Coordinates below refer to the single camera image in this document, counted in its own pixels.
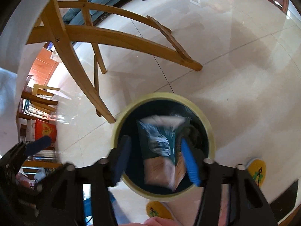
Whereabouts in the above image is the green and brown snack bag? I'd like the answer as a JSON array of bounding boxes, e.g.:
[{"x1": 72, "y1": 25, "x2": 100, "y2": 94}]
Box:
[{"x1": 137, "y1": 115, "x2": 190, "y2": 192}]

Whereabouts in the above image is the round yellow-rimmed trash bin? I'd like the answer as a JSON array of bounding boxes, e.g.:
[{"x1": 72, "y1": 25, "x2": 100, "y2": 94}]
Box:
[{"x1": 111, "y1": 92, "x2": 215, "y2": 202}]

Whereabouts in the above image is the red gift box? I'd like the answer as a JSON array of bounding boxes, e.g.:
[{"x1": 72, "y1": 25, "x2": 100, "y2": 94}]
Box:
[{"x1": 34, "y1": 119, "x2": 57, "y2": 143}]

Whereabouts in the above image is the wooden stool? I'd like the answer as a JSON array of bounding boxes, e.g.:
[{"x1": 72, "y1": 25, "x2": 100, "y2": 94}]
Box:
[{"x1": 21, "y1": 83, "x2": 60, "y2": 114}]

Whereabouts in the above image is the yellow flower slipper left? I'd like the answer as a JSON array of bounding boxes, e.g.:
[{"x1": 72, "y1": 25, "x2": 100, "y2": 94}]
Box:
[{"x1": 146, "y1": 201, "x2": 174, "y2": 220}]

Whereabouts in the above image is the orange wooden cabinet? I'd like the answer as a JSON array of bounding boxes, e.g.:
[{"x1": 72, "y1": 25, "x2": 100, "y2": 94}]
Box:
[{"x1": 28, "y1": 48, "x2": 59, "y2": 87}]

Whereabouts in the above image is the wooden table leg frame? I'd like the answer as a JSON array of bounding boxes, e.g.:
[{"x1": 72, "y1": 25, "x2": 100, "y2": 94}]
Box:
[{"x1": 27, "y1": 0, "x2": 202, "y2": 124}]

